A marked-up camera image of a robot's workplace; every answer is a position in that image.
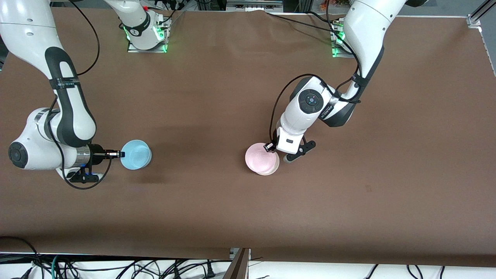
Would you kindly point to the silver background device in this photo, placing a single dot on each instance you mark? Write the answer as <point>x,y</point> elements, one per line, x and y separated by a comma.
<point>252,6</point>

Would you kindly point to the white Franka right robot arm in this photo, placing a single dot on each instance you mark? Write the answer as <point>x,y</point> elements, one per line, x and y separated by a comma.
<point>31,31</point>

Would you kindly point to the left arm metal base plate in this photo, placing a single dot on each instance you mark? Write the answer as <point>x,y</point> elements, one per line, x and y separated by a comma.
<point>336,55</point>

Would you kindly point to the brown table cover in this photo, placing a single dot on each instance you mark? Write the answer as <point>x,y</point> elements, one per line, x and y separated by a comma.
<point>310,213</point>

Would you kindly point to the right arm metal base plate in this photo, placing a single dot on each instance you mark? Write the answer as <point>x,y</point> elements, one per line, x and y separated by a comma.
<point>133,49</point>

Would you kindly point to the pink bowl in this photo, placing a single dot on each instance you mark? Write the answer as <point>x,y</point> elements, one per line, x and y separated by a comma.
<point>259,159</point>

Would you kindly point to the blue bowl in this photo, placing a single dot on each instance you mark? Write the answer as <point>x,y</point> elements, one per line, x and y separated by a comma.
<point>136,155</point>

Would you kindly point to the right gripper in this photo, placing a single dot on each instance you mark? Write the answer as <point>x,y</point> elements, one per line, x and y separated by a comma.
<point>95,153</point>

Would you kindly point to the white Franka left robot arm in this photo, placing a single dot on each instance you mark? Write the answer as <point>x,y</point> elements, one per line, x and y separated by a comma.
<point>368,31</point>

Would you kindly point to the aluminium corner bracket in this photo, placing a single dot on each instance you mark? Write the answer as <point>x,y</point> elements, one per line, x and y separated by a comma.
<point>473,21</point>

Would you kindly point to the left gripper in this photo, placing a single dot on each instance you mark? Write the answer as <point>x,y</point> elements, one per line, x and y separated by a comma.
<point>273,142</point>

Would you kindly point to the white bowl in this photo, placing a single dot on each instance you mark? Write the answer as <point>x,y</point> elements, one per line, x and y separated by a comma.
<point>272,172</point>

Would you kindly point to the aluminium frame profile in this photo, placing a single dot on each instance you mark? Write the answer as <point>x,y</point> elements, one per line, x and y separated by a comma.
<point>238,267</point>

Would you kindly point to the orange background object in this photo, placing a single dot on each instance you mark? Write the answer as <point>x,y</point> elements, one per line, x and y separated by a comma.
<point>325,4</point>

